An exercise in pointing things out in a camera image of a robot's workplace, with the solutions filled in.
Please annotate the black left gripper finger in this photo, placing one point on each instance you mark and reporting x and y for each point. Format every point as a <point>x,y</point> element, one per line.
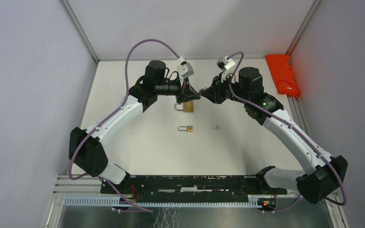
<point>188,88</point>
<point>190,96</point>

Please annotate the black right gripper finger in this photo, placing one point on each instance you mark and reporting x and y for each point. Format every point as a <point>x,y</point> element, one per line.
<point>210,89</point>
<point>209,96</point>

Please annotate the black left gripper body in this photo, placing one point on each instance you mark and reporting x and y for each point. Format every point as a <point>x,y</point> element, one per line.
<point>179,95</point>

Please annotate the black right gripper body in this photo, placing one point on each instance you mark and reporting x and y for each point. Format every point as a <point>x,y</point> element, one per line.
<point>223,91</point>

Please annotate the large brass padlock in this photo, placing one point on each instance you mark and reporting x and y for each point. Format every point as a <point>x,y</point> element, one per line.
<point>186,107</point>

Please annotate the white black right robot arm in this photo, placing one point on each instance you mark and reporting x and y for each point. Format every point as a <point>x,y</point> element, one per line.
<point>321,173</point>

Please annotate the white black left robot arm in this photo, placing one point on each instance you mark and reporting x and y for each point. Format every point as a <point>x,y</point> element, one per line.
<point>87,147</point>

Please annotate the small brass padlock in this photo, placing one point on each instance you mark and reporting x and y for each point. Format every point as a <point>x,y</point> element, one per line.
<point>188,128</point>

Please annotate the orange folded cloth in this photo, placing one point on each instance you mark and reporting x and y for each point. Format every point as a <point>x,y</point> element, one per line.
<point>282,75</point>

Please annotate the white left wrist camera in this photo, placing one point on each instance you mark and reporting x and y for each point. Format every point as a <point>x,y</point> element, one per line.
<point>184,69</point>

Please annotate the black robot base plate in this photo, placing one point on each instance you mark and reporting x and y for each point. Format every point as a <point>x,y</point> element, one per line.
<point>191,189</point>

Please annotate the left aluminium frame rail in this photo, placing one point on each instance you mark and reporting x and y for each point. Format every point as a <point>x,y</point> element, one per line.
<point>80,30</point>

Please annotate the aluminium corner frame rail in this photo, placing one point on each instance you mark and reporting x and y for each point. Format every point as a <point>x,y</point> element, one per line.
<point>303,26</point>

